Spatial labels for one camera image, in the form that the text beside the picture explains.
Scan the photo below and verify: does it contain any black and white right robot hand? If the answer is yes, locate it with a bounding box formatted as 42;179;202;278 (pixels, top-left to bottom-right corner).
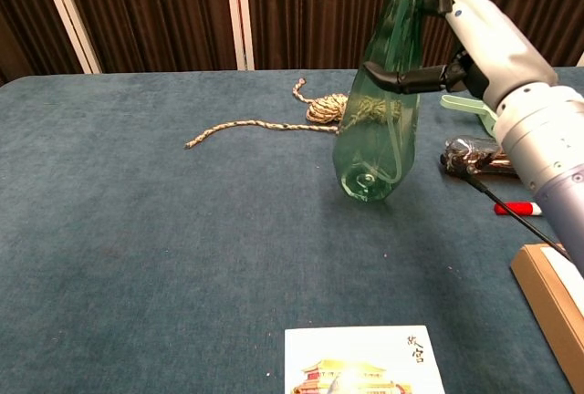
363;0;560;107

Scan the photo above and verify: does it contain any green spray bottle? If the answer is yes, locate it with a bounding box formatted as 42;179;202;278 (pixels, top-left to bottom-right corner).
334;0;437;202

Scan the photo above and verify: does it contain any cola bottle with red label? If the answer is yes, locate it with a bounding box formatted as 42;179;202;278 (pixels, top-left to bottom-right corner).
440;136;521;180

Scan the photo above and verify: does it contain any mint green dustpan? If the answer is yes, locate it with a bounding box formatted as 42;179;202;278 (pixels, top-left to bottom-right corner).
440;94;501;138

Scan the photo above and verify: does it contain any marker pen with red cap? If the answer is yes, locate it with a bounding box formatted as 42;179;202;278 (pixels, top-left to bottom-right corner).
494;201;544;217

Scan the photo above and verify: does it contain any dark brown pleated curtain panel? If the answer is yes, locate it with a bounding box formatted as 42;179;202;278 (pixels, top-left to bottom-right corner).
0;0;88;88
244;0;584;71
58;0;238;74

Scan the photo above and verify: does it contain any white and cardboard flat box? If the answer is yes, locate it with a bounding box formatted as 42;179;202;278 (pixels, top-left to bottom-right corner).
509;243;584;394

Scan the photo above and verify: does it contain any white picture postcard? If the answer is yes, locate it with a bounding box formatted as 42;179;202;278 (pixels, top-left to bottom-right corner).
283;325;446;394

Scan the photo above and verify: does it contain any blue carpet table cover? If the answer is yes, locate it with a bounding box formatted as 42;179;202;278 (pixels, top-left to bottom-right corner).
0;64;584;394

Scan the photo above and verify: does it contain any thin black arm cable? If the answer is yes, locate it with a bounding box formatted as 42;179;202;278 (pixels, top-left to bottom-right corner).
464;165;571;258

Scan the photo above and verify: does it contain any beige braided rope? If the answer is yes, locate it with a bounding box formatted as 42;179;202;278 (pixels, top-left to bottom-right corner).
183;77;351;150

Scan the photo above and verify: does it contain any white partition frame post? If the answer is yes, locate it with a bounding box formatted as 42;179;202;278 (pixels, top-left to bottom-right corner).
35;0;102;75
222;0;256;71

